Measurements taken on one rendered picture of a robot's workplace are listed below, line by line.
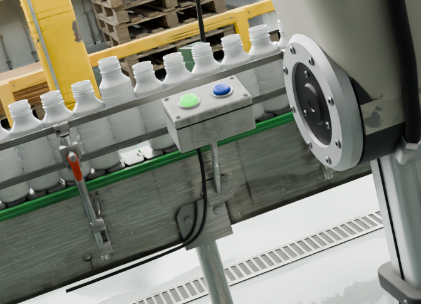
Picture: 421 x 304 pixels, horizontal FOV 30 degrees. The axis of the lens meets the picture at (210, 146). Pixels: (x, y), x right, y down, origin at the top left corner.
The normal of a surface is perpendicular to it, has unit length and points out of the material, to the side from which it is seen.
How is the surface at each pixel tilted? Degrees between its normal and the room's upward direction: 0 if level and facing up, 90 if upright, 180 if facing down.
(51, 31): 90
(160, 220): 90
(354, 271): 0
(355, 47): 95
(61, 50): 90
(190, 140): 110
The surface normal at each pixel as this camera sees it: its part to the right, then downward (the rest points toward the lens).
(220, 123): 0.34, 0.53
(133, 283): -0.25, -0.92
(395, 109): 0.30, 0.32
